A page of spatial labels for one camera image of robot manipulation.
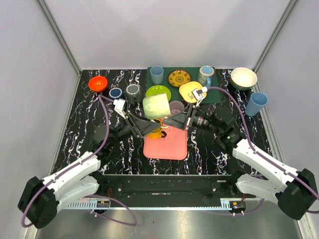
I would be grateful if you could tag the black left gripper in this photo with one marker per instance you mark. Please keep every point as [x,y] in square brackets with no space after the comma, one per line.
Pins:
[134,124]

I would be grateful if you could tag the light blue cup on mat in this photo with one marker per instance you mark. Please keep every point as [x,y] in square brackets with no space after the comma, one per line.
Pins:
[157,74]

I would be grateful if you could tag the purple translucent cup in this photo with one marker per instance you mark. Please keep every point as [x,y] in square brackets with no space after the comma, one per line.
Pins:
[176,107]

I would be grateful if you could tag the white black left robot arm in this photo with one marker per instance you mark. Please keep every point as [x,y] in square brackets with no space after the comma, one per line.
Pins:
[42,199]

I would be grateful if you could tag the pink plastic tray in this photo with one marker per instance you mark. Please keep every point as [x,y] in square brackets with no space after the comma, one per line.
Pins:
[172,147]

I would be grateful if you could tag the yellow glass mug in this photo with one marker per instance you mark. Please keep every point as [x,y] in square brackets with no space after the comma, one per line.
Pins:
[159,132]

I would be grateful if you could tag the light blue patterned mug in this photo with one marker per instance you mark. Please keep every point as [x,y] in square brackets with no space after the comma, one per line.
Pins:
[205,75]

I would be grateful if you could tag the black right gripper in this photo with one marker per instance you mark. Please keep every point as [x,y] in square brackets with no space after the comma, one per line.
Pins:
[181,120]

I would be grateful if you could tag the yellow black patterned saucer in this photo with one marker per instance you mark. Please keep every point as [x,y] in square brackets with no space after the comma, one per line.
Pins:
[178,78]

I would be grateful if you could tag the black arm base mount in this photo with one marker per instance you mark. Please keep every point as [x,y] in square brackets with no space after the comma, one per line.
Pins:
[218,186]

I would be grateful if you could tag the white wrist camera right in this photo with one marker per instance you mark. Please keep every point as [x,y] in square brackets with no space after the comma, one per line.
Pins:
[199,95]

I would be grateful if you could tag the light green ceramic mug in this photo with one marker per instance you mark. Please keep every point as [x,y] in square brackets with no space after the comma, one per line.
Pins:
[156,107]

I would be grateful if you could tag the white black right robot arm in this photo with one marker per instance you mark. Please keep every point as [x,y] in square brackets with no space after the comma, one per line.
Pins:
[292,190]

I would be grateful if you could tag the grey ceramic mug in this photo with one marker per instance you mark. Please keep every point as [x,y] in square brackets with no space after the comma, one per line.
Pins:
[133,93]

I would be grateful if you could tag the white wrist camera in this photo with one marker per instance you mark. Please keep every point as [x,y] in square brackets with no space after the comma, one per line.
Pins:
[199,95]
[120,107]

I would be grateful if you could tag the yellow square plate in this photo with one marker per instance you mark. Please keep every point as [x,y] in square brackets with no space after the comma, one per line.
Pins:
[186,91]

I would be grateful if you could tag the white floral ceramic bowl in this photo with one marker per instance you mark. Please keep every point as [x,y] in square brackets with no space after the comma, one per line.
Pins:
[243,78]

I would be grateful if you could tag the dark blue ceramic mug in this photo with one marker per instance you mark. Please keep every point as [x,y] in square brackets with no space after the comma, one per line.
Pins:
[116,93]

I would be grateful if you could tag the light blue plastic cup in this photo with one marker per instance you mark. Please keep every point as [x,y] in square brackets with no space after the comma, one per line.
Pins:
[256,102]

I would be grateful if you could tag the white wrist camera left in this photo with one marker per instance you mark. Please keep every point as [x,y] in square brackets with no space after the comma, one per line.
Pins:
[120,107]

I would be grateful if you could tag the lime green plate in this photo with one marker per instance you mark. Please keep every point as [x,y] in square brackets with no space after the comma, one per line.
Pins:
[157,90]

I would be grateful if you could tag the orange plastic bowl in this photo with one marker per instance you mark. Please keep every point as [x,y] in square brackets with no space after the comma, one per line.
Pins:
[98,84]

